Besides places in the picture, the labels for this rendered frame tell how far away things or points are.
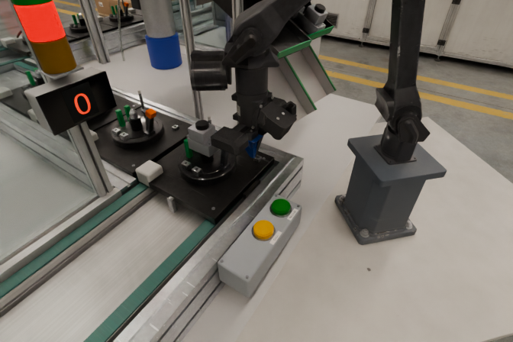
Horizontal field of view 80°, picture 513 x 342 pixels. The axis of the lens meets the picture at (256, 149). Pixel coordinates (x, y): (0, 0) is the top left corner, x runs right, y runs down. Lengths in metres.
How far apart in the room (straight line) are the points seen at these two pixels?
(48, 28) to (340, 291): 0.68
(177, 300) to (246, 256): 0.14
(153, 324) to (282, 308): 0.24
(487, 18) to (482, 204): 3.70
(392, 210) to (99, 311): 0.60
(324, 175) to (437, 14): 3.82
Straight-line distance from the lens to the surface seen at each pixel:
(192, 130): 0.69
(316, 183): 0.88
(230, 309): 0.66
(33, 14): 0.56
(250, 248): 0.60
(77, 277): 0.71
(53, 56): 0.58
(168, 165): 0.78
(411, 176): 0.66
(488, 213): 0.99
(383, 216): 0.73
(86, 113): 0.62
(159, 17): 1.55
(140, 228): 0.73
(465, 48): 4.64
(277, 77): 0.91
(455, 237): 0.88
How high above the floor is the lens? 1.46
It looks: 37 degrees down
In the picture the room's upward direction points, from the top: straight up
